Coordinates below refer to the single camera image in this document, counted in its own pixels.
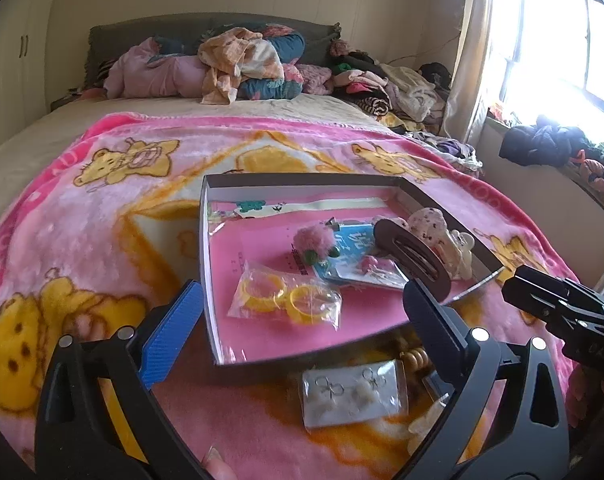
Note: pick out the nightstand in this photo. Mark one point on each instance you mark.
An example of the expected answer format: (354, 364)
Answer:
(67, 102)

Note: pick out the folded pink floral quilt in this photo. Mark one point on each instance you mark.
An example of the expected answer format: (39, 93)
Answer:
(312, 77)

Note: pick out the orange floral cloth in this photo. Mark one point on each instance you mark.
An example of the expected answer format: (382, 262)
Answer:
(232, 50)

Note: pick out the pile of clothes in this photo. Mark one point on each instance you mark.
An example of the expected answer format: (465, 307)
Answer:
(407, 85)

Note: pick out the white hair claw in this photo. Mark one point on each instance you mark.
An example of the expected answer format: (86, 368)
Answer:
(462, 255)

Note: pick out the bed with beige sheet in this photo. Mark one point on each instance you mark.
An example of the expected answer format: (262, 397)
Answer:
(32, 145)

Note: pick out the orange patterned cloth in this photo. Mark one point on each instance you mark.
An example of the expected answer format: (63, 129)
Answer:
(602, 175)

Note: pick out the pink pompom hair clip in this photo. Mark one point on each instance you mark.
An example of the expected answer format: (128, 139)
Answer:
(314, 237)

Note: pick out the dark teal floral quilt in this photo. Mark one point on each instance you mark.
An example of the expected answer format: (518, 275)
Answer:
(292, 45)

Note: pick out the pink book with blue label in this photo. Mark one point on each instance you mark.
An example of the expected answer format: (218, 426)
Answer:
(262, 242)

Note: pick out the grey headboard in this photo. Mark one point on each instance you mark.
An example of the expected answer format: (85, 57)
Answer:
(132, 35)

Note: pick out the dark cardboard box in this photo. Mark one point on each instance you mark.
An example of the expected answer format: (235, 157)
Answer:
(252, 372)

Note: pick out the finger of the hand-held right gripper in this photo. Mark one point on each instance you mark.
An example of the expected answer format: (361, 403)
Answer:
(562, 320)
(582, 297)

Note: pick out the beige curtain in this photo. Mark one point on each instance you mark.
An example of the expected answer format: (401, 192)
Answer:
(469, 60)

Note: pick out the pink printed blanket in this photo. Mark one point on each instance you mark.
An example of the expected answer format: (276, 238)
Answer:
(82, 210)

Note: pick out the brown hair clip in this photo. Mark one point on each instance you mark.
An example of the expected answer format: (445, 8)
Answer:
(397, 240)

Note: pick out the yellow hoop earrings packet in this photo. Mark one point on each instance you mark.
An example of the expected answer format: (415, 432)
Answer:
(282, 305)

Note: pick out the dark clothes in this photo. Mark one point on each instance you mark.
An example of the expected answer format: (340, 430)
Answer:
(532, 145)

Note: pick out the white flower hair clip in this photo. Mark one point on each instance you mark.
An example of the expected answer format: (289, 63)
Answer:
(424, 427)

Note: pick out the person's left hand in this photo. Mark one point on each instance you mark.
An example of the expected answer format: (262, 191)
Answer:
(218, 466)

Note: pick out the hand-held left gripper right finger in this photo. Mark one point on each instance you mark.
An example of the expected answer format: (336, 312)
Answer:
(434, 330)

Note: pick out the white wardrobe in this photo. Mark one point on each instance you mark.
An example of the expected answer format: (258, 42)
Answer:
(12, 60)

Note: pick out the purple clothes heap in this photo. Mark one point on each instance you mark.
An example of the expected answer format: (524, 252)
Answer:
(452, 150)

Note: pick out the window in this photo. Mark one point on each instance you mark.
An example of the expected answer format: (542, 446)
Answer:
(557, 50)

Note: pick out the white earring card packet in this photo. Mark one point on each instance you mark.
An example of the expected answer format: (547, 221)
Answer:
(354, 392)

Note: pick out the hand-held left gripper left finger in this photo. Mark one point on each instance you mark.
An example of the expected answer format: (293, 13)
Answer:
(169, 332)

